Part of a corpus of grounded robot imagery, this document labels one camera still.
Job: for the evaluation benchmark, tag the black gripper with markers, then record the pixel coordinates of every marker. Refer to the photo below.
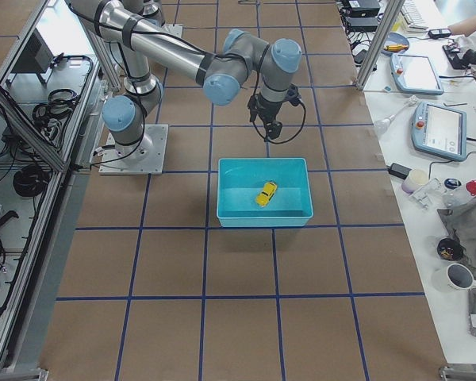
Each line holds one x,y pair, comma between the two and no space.
268,110

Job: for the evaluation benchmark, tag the teal plastic bin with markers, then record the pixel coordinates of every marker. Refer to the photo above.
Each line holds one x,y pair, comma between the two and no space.
240,180

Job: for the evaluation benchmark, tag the blue plate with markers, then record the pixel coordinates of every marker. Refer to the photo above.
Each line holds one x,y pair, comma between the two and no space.
395,43

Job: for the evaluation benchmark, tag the lower teach pendant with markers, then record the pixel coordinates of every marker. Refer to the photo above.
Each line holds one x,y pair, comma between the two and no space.
439,131

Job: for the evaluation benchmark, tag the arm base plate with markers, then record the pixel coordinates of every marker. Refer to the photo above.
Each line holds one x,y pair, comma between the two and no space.
148,158
174,29

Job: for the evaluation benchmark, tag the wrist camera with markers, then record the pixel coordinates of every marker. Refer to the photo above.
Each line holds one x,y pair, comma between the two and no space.
293,96

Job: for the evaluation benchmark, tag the white mug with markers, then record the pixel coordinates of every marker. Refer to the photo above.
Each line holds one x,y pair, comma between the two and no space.
453,277

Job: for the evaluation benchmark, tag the teach pendant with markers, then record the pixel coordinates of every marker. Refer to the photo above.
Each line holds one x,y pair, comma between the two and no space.
439,131
415,74

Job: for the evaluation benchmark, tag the yellow beetle toy car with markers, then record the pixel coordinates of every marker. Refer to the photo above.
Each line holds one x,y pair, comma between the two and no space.
266,194

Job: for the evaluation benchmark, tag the black power adapter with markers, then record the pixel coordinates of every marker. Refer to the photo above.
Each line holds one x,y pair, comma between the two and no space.
398,171

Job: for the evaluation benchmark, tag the black bowl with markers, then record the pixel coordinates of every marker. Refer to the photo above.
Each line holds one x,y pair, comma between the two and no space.
450,250

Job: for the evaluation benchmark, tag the upper teach pendant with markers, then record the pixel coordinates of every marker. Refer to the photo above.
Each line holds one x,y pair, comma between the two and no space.
415,74

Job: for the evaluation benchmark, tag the aluminium frame post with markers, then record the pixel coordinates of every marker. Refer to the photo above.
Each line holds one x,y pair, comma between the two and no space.
393,8

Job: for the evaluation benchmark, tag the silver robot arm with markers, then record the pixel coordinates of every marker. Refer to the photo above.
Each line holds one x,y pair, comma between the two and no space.
141,40
153,11

